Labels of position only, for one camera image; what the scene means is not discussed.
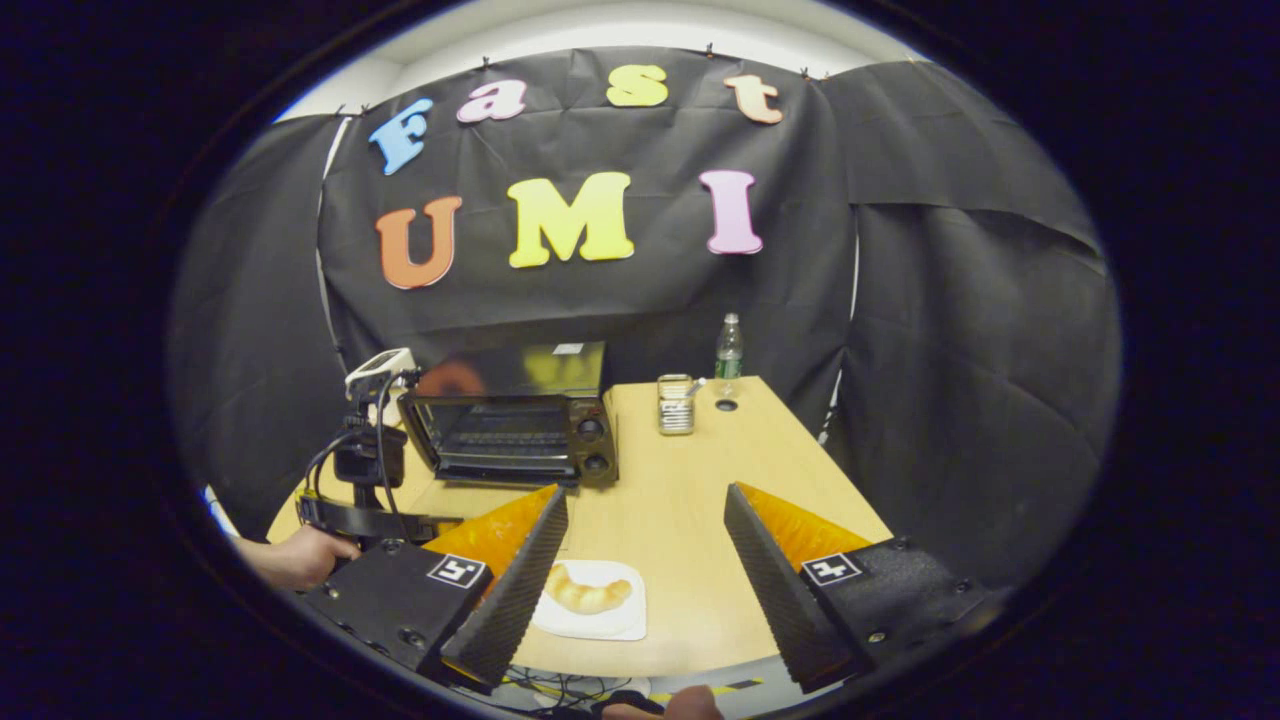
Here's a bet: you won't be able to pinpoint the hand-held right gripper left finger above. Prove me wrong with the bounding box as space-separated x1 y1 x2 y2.
298 486 569 693

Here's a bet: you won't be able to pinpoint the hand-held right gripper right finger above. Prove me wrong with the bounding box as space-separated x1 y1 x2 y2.
724 482 991 695

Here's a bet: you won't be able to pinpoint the golden croissant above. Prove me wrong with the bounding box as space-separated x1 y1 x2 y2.
545 563 634 615

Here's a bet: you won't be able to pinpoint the black electric oven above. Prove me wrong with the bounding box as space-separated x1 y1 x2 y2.
398 342 619 491

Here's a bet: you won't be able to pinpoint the yellow black striped tape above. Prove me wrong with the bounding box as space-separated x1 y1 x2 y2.
648 677 767 703

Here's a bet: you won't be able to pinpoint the white plate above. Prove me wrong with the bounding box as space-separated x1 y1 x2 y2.
530 558 648 642

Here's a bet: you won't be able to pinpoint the white desk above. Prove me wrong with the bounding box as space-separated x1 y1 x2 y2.
204 486 242 539

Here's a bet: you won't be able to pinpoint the metal mesh holder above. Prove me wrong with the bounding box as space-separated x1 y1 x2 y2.
657 374 696 436

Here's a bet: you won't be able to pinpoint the green plastic bottle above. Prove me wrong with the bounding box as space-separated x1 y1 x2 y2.
715 312 745 381

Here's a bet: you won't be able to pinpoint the left hand-held gripper cable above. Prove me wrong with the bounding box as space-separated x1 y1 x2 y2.
303 370 423 541

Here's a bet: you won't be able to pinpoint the black floor cables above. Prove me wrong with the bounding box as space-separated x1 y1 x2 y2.
498 664 653 714

